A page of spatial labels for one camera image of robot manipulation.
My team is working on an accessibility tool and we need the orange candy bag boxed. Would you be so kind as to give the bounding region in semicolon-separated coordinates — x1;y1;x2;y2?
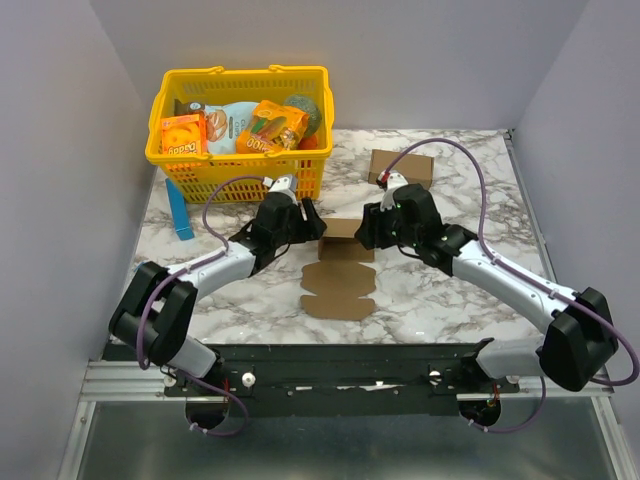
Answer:
236;100;309;154

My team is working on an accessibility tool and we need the tall blue box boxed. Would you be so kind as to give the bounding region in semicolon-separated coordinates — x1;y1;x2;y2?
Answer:
165;178;194;241

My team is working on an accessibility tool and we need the light blue chips bag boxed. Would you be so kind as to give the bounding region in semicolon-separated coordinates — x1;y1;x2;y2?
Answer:
174;100;258;155

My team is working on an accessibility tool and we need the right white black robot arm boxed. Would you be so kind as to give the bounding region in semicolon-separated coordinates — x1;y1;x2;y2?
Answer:
355;184;618;392

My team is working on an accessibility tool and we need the small orange fruit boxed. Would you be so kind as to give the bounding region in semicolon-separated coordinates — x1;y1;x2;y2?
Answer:
298;135;318;150

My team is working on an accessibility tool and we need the purple cable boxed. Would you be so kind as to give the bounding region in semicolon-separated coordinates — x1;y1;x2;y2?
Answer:
137;175;274;437
379;138;640;434

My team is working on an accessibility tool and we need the brown cardboard box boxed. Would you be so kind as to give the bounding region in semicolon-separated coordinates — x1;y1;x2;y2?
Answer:
367;149;434;190
300;218;376;321

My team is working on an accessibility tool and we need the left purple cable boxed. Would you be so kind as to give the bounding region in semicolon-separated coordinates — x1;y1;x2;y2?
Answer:
137;175;274;437

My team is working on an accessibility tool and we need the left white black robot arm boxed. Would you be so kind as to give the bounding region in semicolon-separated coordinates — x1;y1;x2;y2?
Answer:
109;192;326;395

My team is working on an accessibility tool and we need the green round melon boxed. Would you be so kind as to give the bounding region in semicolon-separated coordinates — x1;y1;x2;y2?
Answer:
284;94;323;138

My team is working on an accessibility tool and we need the orange Daddy snack box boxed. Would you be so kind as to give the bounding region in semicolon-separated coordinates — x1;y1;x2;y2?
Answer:
160;112;208;156

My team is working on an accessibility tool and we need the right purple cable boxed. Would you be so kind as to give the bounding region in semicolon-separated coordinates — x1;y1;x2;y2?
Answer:
379;138;640;434

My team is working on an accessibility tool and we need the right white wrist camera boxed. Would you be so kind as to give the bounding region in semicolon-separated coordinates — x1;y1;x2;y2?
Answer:
377;170;408;211

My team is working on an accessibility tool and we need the yellow plastic shopping basket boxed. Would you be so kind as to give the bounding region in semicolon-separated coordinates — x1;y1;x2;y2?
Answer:
145;65;335;203

